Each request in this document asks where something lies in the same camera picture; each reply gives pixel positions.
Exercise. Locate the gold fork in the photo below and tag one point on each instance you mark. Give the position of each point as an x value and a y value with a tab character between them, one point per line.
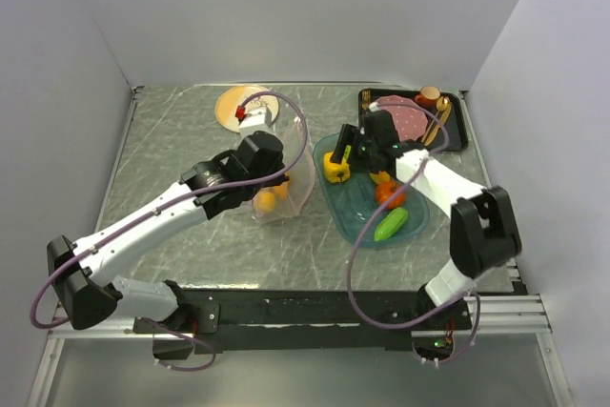
365	100

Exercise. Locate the orange cup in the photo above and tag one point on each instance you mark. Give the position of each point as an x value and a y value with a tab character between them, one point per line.
428	97

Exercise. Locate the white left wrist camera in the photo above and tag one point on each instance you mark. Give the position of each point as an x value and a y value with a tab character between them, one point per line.
256	120

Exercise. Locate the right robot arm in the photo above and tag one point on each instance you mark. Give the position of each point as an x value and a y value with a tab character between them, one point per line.
484	232

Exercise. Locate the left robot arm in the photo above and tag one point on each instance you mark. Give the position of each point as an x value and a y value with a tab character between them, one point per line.
86	273

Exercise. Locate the cream and orange plate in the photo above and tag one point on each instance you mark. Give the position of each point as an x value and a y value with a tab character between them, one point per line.
227	103

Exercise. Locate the green bitter gourd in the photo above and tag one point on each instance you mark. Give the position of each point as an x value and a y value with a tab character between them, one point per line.
390	224

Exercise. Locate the yellow bell pepper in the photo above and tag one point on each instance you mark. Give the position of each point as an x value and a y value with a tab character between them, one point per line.
336	172

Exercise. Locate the orange fruit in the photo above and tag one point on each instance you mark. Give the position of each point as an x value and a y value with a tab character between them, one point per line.
264	202

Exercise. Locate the brown ginger root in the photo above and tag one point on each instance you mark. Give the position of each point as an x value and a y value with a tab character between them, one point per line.
282	190

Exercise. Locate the clear pink-dotted zip bag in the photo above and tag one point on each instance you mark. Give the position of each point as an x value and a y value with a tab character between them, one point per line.
302	175

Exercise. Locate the teal transparent food tray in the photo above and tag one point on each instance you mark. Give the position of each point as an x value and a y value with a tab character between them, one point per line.
352	203

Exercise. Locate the black rectangular tray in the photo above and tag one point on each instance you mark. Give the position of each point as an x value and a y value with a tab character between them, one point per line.
458	137

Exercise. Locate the orange pumpkin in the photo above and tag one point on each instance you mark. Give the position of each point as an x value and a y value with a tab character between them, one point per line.
384	195

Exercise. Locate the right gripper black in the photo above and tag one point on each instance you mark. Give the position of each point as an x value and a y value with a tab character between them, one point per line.
352	135

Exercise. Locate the aluminium rail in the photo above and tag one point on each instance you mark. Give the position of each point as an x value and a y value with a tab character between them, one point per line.
510	311

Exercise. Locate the black base frame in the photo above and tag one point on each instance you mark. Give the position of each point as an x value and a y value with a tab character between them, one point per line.
275	339

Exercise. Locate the gold spoon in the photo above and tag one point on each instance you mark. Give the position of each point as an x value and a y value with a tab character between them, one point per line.
443	110

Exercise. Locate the orange mango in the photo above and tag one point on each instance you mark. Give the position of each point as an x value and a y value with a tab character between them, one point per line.
381	177

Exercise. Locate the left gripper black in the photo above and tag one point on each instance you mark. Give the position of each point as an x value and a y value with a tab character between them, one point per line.
277	176

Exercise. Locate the pink polka dot plate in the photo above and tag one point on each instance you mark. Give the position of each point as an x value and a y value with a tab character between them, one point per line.
410	122

